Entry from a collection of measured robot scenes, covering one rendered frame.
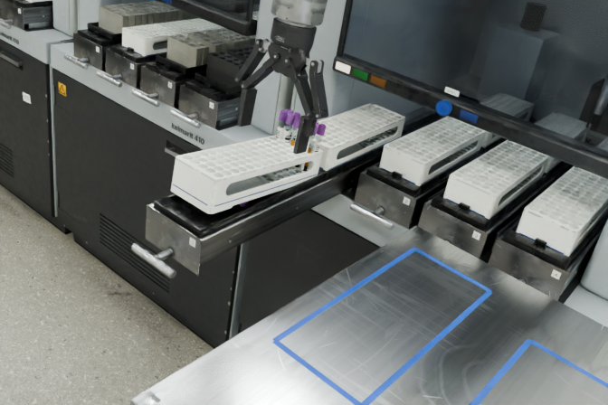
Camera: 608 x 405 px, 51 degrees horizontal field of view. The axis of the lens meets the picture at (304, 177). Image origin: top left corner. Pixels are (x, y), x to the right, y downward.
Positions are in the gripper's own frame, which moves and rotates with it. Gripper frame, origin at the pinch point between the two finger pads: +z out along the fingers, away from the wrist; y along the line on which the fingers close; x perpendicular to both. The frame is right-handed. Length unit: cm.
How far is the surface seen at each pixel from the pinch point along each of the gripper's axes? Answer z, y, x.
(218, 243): 14.7, 6.7, -16.9
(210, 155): 3.6, -2.6, -12.3
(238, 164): 3.6, 1.9, -10.1
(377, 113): 1.0, -0.8, 39.2
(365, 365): 12.0, 40.8, -25.4
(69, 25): 11, -109, 31
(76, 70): 19, -92, 22
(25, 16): 11, -120, 22
